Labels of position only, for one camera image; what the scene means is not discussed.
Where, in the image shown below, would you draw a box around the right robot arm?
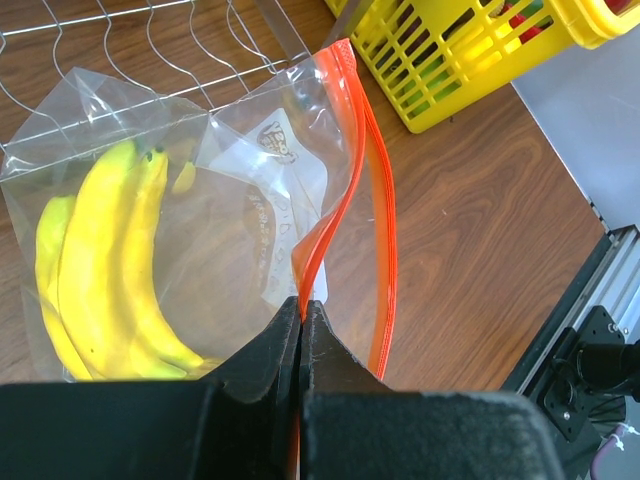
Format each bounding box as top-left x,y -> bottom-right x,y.
576,305 -> 639,402

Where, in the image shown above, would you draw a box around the clear orange zip bag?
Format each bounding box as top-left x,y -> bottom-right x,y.
1,39 -> 397,382

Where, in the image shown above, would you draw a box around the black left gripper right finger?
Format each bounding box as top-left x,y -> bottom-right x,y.
299,301 -> 563,479

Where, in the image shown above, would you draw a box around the yellow plastic basket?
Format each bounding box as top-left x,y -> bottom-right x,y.
327,0 -> 639,133

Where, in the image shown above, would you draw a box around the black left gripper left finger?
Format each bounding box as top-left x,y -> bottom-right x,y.
1,298 -> 301,479

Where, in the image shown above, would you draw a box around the metal dish rack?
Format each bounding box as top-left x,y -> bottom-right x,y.
1,1 -> 335,145

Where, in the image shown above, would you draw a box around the yellow banana bunch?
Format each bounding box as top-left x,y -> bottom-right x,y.
34,140 -> 221,381

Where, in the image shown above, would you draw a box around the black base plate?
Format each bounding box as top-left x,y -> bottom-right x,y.
529,304 -> 640,480

